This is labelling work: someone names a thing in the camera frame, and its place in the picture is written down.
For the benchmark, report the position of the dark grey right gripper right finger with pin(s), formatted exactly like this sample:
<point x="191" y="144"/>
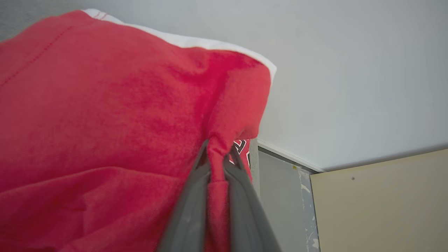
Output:
<point x="245" y="217"/>

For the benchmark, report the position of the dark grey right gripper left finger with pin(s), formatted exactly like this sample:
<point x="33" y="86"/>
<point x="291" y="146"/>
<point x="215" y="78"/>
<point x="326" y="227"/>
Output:
<point x="189" y="217"/>

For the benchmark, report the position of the red white-sleeved lettered T-shirt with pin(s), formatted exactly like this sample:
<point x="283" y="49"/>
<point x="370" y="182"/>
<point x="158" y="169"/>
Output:
<point x="244" y="148"/>

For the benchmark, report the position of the plain red garment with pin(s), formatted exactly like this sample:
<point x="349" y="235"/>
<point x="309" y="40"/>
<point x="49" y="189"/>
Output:
<point x="105" y="105"/>

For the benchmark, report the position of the beige flat board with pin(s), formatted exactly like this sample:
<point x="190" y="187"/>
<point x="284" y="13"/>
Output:
<point x="378" y="210"/>

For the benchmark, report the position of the white wall baseboard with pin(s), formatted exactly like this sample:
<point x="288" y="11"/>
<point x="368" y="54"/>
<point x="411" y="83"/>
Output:
<point x="290" y="156"/>

